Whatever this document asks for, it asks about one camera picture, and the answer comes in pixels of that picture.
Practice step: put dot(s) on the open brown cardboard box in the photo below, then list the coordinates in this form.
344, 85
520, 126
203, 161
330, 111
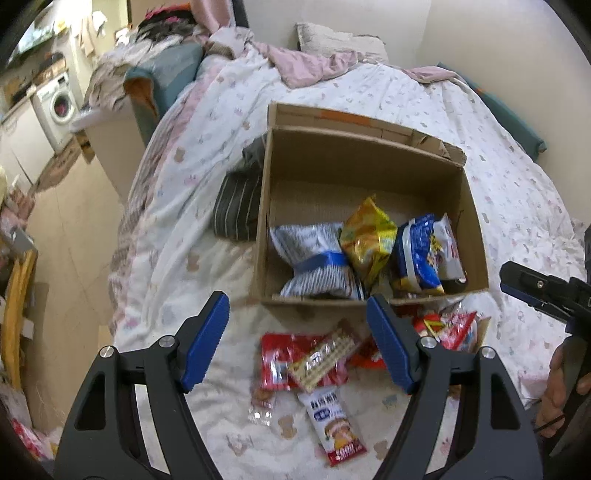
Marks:
321, 164

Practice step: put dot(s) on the large red snack bag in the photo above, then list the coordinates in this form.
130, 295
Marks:
367, 356

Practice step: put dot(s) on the yellow wooden chair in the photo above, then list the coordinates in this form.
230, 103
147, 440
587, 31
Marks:
13, 317

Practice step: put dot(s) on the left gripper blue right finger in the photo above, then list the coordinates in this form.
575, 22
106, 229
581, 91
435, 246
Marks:
397, 340

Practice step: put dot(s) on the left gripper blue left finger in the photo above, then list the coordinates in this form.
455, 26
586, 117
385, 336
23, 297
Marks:
198, 339

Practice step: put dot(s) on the white patterned duvet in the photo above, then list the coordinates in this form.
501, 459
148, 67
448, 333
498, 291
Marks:
168, 260

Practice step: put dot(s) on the white red chip bag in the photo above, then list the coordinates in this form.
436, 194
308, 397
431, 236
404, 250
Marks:
450, 267

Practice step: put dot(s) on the pink blanket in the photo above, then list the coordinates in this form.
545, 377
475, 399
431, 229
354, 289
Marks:
297, 69

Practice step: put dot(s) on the red snack pouch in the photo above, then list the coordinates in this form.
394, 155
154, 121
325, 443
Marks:
279, 350

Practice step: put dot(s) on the dark striped garment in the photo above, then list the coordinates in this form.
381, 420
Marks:
236, 207

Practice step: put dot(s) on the grey pillow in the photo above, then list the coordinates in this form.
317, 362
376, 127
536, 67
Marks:
323, 41

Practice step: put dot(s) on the white washing machine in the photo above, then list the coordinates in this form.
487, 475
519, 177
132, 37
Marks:
55, 107

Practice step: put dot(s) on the checkered wafer packet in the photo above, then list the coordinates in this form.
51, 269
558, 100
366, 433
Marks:
333, 350

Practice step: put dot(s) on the blue white snack bag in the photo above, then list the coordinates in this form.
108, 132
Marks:
414, 262

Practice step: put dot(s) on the white rice cake packet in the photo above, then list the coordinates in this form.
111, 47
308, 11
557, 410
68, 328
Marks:
338, 437

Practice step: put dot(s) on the yellow snack bag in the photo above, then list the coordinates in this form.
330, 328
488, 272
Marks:
367, 238

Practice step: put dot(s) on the clear small meat snack packet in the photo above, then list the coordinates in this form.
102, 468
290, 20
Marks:
261, 406

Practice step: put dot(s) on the teal bed bolster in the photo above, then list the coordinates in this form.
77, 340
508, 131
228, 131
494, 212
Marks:
532, 144

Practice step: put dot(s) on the grey blue striped snack bag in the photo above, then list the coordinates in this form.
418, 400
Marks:
320, 266

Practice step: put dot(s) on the right hand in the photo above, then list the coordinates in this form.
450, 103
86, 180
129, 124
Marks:
549, 417

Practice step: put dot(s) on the white kitchen cabinet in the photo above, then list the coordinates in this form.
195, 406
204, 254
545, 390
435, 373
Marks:
25, 149

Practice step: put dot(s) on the colourful duck snack bag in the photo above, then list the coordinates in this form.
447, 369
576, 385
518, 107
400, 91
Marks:
454, 327

